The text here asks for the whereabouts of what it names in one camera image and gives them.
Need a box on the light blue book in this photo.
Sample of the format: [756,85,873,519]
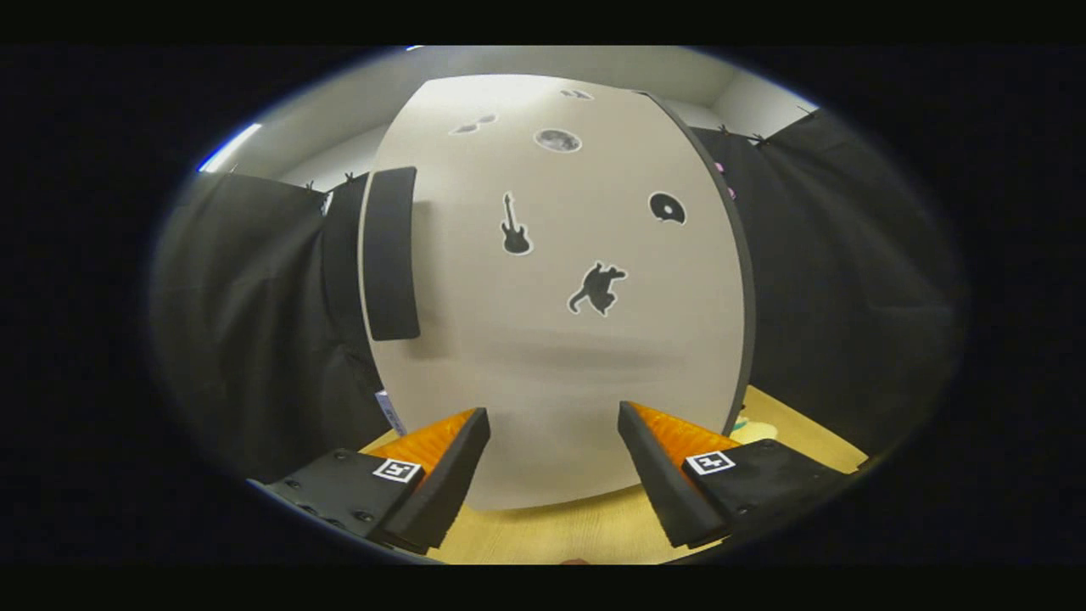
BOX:
[374,390,408,436]

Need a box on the black backdrop cloth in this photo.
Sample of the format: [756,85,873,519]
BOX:
[151,106,964,485]

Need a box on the grey cabinet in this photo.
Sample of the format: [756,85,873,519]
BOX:
[636,89,758,438]

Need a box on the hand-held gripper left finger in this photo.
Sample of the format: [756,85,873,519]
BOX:
[255,408,492,557]

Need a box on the yellow plush toy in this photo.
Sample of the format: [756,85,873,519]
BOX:
[730,416,779,445]

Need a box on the beige cabinet door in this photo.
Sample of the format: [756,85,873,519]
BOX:
[361,75,752,512]

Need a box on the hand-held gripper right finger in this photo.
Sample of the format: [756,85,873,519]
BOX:
[617,401,854,551]

